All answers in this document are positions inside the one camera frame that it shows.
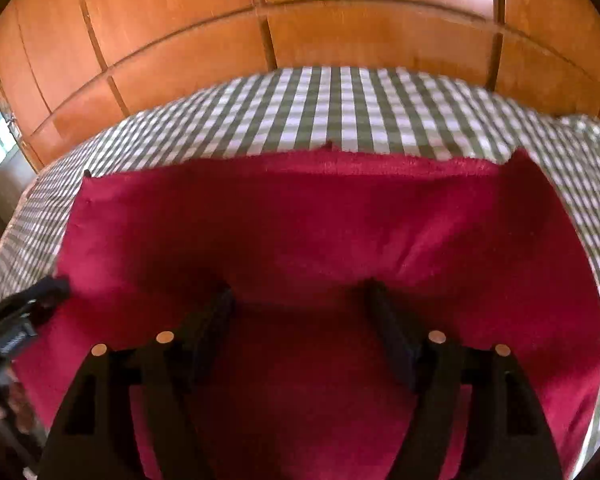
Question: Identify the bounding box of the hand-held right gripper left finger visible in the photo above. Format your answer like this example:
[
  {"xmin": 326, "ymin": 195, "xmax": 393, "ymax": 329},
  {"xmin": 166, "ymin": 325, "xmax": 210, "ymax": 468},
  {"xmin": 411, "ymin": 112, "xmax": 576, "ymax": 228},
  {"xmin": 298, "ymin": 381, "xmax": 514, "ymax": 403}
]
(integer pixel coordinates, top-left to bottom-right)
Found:
[{"xmin": 39, "ymin": 282, "xmax": 235, "ymax": 480}]

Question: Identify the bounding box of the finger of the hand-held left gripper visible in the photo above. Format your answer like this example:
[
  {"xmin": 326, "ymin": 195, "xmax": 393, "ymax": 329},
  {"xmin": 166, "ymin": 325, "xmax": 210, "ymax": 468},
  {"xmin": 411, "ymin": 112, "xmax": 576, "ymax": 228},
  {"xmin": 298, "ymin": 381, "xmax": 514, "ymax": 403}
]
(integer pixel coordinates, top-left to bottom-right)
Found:
[{"xmin": 22, "ymin": 276, "xmax": 72, "ymax": 312}]

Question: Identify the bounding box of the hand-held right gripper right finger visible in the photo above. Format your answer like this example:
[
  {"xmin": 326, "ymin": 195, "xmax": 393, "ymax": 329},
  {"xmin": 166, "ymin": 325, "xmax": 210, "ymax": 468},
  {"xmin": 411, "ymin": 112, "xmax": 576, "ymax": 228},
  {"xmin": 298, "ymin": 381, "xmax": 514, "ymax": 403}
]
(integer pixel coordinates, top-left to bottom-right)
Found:
[{"xmin": 366, "ymin": 279, "xmax": 564, "ymax": 480}]

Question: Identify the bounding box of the dark red sweater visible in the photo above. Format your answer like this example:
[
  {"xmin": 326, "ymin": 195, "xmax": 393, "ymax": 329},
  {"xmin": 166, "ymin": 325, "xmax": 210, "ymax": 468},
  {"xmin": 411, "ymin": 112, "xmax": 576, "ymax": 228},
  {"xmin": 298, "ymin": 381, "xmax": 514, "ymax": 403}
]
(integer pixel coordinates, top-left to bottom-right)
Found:
[{"xmin": 10, "ymin": 142, "xmax": 600, "ymax": 480}]

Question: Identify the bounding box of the green white checked bed sheet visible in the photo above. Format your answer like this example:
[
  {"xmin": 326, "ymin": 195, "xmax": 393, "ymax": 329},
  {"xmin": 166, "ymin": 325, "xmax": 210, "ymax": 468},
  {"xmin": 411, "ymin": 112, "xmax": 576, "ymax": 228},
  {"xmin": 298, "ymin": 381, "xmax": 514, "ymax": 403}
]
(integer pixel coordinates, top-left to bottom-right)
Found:
[{"xmin": 0, "ymin": 65, "xmax": 600, "ymax": 480}]

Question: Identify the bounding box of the wooden wardrobe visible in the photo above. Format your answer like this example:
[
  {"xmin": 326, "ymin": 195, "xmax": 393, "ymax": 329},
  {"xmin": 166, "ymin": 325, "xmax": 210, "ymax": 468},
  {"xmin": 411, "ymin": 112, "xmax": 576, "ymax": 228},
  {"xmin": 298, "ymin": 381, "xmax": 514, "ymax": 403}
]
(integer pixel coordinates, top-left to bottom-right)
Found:
[{"xmin": 0, "ymin": 0, "xmax": 600, "ymax": 173}]

